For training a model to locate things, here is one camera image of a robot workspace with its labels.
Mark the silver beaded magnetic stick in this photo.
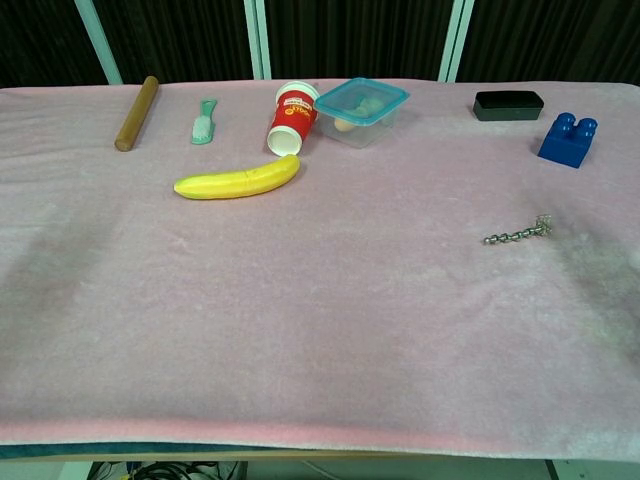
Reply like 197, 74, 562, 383
483, 224, 544, 246

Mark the pink table cloth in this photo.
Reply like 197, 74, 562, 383
0, 78, 640, 459

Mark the yellow banana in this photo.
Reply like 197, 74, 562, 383
173, 153, 302, 201

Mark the red paper cup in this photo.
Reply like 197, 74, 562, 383
265, 81, 321, 157

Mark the clear container with blue lid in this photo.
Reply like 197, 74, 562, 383
313, 77, 411, 150

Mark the green brush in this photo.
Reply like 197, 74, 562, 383
190, 98, 219, 146

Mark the wooden rolling pin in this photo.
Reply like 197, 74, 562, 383
113, 75, 160, 152

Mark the black rectangular box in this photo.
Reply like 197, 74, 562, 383
473, 90, 545, 122

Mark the blue building block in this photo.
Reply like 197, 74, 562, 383
537, 112, 599, 170

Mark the teal padding layer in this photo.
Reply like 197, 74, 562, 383
0, 441, 281, 461

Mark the white frame post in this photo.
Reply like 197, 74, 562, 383
438, 0, 475, 83
74, 0, 124, 85
243, 0, 272, 80

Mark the black floor cable bundle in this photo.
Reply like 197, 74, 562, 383
89, 459, 246, 480

